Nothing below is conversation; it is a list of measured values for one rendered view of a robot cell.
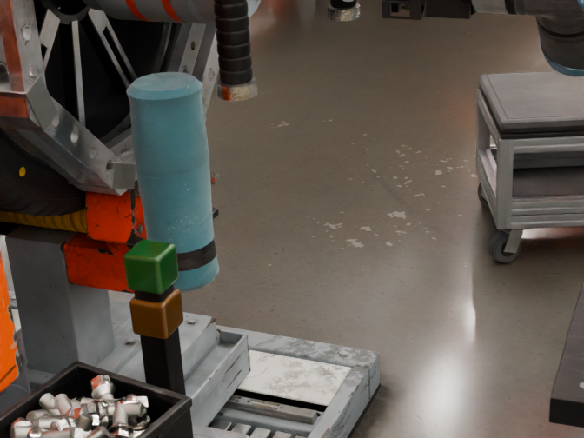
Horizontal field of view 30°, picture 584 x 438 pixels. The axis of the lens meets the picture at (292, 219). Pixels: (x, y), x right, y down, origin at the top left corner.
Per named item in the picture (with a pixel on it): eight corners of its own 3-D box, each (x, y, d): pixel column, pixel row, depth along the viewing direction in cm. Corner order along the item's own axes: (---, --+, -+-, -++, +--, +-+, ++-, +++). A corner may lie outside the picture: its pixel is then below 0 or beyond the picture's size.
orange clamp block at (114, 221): (82, 174, 143) (84, 239, 146) (134, 179, 140) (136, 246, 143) (110, 163, 150) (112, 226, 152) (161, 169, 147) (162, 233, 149)
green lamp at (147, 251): (145, 273, 110) (141, 237, 108) (181, 278, 108) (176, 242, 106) (125, 291, 106) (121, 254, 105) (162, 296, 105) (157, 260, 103)
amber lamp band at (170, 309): (151, 316, 112) (147, 282, 110) (185, 321, 110) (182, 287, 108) (131, 335, 108) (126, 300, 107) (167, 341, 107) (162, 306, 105)
